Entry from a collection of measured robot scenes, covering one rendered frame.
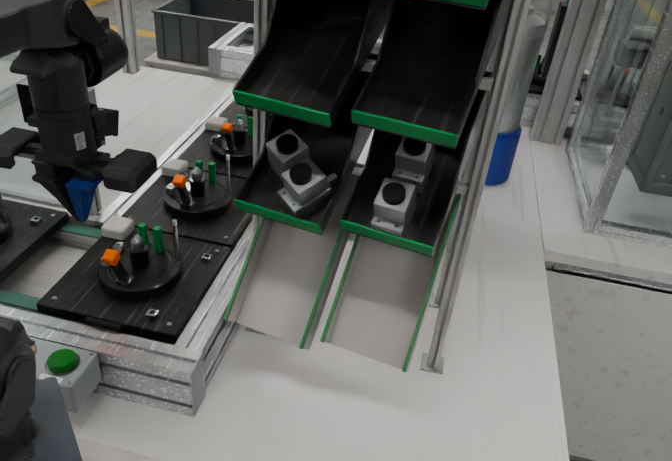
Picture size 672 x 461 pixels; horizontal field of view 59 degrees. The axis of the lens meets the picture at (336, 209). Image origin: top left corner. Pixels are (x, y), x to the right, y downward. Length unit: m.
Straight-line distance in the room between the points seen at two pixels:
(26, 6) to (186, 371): 0.55
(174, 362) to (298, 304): 0.20
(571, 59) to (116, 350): 1.46
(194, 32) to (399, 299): 2.24
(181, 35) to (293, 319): 2.23
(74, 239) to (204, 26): 1.83
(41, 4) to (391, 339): 0.62
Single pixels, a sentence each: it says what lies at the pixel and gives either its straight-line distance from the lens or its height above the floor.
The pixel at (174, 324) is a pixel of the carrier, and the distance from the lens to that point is 0.99.
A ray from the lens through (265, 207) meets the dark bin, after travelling 0.84.
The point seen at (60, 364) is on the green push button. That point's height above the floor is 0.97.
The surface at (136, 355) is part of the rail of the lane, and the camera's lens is 0.97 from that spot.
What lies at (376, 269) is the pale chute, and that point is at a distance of 0.93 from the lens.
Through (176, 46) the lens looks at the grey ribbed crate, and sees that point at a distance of 3.03.
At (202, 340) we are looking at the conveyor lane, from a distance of 0.98.
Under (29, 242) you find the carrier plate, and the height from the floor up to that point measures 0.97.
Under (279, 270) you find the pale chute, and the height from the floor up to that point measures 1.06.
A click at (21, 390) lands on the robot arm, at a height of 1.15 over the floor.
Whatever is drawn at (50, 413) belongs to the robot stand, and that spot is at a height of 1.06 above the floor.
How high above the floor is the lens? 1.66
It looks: 33 degrees down
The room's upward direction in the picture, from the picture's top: 6 degrees clockwise
